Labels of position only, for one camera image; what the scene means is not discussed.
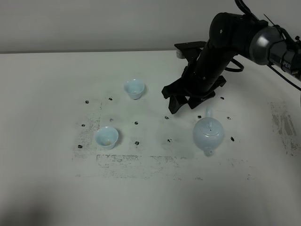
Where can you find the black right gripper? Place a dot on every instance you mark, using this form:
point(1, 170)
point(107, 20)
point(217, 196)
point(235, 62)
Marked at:
point(200, 77)

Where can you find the light blue porcelain teapot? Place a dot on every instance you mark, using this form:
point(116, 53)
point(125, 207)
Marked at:
point(208, 133)

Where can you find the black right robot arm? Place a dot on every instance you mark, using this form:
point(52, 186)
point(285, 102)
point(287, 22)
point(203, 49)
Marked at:
point(230, 35)

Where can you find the far light blue teacup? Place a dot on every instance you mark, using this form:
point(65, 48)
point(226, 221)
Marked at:
point(134, 88)

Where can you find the light blue teacup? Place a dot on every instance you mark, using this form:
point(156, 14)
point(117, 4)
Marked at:
point(134, 88)
point(106, 137)

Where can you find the near light blue teacup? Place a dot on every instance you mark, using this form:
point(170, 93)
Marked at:
point(106, 137)

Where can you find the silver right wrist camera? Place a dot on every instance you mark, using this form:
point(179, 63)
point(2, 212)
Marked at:
point(179, 54)

